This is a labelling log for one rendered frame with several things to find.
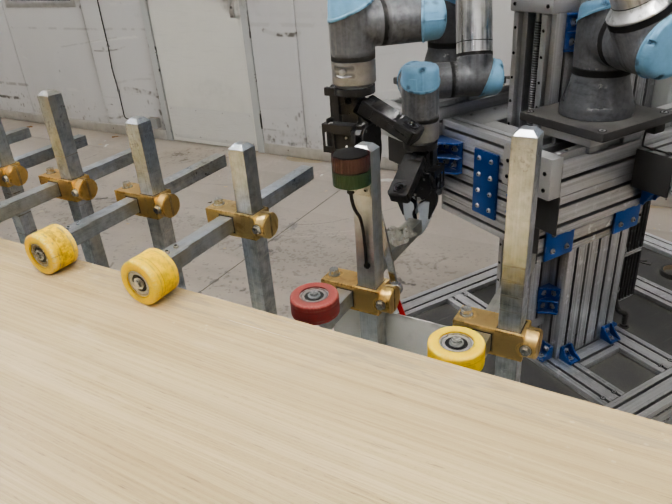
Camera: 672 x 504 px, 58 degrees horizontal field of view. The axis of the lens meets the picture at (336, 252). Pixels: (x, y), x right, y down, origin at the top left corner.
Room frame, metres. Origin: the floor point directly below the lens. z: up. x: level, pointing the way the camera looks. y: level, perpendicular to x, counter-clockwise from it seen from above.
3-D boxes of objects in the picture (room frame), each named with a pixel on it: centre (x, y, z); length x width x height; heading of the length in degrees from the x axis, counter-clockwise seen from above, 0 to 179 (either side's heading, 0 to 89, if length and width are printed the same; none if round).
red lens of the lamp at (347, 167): (0.89, -0.03, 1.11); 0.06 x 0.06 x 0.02
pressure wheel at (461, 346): (0.69, -0.16, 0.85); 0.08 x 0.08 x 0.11
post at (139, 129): (1.19, 0.37, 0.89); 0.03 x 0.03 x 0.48; 58
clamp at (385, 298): (0.94, -0.04, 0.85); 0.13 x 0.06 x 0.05; 58
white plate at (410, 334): (0.93, -0.10, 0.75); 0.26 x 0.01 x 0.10; 58
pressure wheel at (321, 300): (0.84, 0.04, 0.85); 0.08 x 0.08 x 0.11
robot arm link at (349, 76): (1.05, -0.05, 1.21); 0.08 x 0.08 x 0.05
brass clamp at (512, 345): (0.81, -0.25, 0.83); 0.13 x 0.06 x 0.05; 58
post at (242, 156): (1.06, 0.16, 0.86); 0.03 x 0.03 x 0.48; 58
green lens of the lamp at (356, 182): (0.89, -0.03, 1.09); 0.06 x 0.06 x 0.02
